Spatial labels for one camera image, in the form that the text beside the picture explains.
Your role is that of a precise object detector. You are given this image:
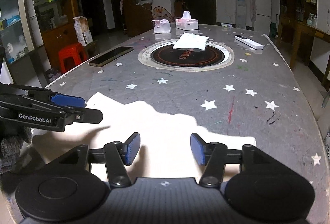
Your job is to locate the cream white garment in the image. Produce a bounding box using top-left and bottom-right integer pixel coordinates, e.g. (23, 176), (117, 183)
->
(32, 93), (256, 180)

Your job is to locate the red plastic stool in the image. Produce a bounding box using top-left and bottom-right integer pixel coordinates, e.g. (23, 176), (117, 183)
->
(58, 43), (88, 74)

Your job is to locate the black smartphone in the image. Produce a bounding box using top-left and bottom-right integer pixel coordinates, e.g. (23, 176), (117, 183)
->
(88, 46), (134, 67)

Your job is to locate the white paper bag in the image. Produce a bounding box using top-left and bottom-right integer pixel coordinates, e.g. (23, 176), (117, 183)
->
(73, 16), (93, 46)

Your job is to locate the round black induction cooktop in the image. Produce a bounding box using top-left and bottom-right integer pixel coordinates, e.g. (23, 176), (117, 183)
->
(138, 39), (234, 72)

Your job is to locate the glass front bookcase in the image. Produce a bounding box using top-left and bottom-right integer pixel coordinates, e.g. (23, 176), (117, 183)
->
(1, 0), (78, 87)

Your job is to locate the white tissue pack on cooktop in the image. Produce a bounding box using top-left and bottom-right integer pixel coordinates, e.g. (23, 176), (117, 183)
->
(173, 33), (209, 50)

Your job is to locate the small pink white tissue box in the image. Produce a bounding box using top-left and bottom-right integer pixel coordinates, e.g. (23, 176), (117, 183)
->
(152, 19), (171, 33)

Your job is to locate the white remote control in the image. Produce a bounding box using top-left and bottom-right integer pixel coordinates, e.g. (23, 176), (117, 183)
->
(234, 36), (264, 50)

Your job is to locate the pink tissue box with tissue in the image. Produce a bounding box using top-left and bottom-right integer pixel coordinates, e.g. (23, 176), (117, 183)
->
(176, 11), (199, 31)

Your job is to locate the water dispenser with blue bottle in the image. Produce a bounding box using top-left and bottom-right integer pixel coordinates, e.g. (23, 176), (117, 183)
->
(235, 0), (247, 29)

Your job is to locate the dark wooden side table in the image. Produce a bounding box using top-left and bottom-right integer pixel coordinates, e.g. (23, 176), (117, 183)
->
(277, 15), (329, 91)

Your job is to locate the white refrigerator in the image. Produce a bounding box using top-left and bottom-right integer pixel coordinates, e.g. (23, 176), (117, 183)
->
(252, 0), (272, 35)

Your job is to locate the glass jar on side table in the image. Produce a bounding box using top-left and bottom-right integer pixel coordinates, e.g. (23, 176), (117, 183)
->
(306, 13), (317, 27)

